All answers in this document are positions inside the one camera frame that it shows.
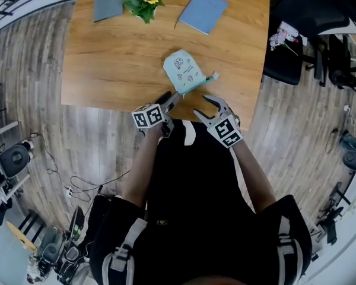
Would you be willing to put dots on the black metal railing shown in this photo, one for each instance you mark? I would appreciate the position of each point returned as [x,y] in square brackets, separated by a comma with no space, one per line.
[6,1]

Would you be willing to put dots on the person's black clothing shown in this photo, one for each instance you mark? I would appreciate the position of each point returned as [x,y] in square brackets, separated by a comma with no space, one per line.
[201,203]

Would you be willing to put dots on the potted sunflower plant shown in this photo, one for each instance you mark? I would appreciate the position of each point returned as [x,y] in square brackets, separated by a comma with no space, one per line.
[145,1]

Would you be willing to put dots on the grey notebook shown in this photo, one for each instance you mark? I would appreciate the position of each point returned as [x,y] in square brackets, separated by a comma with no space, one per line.
[108,0]

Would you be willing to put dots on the round beige table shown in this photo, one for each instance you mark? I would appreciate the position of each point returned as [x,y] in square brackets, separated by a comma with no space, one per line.
[19,234]

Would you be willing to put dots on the light teal pencil pouch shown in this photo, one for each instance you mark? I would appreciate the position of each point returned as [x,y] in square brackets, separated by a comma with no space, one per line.
[181,70]

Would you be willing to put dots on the white pink packet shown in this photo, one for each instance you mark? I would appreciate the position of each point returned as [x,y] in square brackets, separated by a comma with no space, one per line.
[287,31]

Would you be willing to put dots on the black swivel office chair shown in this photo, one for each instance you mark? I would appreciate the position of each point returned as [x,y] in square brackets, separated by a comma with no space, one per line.
[341,76]

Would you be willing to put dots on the white power strip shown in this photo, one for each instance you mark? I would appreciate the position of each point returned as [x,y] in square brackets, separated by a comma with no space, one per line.
[69,192]

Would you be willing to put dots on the black mesh office chair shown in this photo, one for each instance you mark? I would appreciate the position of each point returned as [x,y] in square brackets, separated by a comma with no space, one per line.
[308,7]

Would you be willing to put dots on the person's left forearm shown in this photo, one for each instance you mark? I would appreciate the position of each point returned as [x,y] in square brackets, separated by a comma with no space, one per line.
[139,171]

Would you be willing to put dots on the white side table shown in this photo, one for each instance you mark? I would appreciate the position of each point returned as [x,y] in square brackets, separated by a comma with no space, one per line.
[3,131]

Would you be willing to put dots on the artificial purple flower stem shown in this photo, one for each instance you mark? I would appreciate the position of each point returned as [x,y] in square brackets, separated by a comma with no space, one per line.
[275,40]

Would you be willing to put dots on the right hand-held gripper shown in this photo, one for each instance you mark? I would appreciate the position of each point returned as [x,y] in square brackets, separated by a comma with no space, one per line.
[227,132]

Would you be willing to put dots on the person's right forearm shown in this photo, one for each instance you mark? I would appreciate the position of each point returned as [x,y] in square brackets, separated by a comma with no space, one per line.
[252,177]

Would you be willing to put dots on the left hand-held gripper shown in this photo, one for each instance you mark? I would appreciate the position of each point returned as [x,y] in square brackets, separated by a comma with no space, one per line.
[148,116]

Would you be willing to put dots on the blue notebook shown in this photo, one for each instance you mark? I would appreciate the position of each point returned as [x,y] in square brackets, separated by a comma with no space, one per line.
[203,10]

